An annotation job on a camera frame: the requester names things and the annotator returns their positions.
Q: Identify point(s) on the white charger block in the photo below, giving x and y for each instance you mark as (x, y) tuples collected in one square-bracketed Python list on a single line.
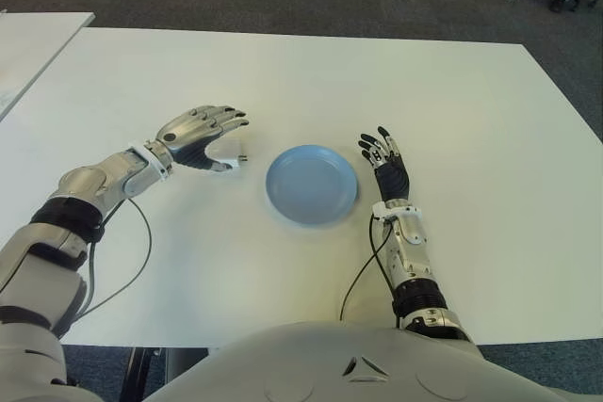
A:
[(231, 152)]

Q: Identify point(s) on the black table leg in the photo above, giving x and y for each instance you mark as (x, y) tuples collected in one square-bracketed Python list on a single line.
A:
[(139, 374)]

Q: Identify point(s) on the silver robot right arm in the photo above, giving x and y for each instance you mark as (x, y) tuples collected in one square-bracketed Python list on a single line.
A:
[(410, 228)]

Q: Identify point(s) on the grey robot torso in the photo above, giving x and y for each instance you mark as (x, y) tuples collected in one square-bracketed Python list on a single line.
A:
[(353, 364)]

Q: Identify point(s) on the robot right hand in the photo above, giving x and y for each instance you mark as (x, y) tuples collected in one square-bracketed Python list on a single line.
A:
[(391, 178)]

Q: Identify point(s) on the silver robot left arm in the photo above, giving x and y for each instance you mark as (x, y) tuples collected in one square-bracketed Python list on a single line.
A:
[(94, 181)]

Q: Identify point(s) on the blue plate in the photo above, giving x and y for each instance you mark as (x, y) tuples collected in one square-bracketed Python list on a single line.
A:
[(311, 183)]

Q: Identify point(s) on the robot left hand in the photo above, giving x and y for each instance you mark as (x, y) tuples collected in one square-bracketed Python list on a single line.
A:
[(188, 131)]

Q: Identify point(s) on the white side table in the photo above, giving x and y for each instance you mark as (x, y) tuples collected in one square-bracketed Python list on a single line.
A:
[(28, 44)]

